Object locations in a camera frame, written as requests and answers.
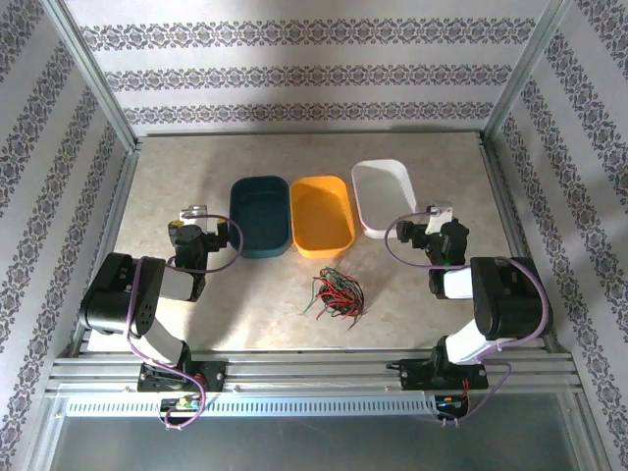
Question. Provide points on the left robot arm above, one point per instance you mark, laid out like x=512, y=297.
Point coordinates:
x=105, y=294

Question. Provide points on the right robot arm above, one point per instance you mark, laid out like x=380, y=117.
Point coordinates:
x=500, y=294

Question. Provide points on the teal plastic bin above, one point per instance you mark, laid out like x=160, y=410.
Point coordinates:
x=257, y=216

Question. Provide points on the white plastic bin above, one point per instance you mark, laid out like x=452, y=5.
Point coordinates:
x=380, y=196

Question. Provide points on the orange plastic bin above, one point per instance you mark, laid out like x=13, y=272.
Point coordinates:
x=321, y=216

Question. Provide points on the small wiring connector block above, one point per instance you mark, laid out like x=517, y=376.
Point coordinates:
x=184, y=403
x=449, y=403

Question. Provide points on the grey metal panel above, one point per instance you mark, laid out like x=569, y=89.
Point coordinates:
x=314, y=446

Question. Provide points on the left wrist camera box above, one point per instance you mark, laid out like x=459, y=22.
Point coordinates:
x=193, y=212

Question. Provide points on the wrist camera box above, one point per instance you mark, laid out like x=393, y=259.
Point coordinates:
x=193, y=212
x=439, y=216

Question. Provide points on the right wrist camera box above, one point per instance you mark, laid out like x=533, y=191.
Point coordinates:
x=439, y=216

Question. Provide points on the aluminium side rail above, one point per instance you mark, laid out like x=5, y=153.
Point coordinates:
x=510, y=216
x=114, y=221

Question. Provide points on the aluminium back rail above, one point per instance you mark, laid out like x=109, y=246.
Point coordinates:
x=309, y=133

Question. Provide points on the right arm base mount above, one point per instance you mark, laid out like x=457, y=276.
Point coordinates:
x=417, y=375

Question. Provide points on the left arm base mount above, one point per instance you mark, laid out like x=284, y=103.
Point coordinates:
x=213, y=375

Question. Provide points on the aluminium frame post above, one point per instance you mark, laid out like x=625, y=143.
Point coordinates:
x=524, y=73
x=95, y=78

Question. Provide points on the aluminium front rail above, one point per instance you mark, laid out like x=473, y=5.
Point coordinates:
x=314, y=373

